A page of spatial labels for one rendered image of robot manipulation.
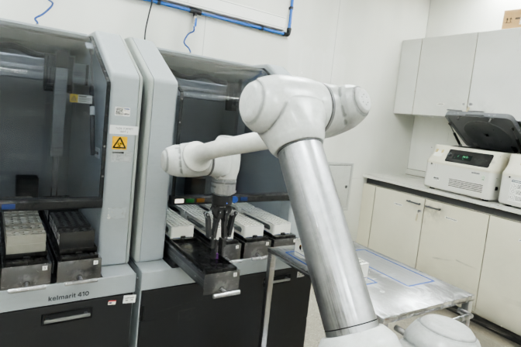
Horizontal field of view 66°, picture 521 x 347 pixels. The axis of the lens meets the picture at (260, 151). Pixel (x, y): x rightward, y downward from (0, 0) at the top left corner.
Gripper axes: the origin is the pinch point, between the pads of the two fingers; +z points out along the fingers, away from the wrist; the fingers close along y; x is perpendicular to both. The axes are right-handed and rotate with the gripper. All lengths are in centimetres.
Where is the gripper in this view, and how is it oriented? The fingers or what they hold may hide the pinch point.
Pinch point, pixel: (217, 247)
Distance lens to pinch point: 154.1
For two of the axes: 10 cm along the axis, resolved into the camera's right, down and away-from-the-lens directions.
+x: 5.5, 1.3, -8.2
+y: -8.3, -0.3, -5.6
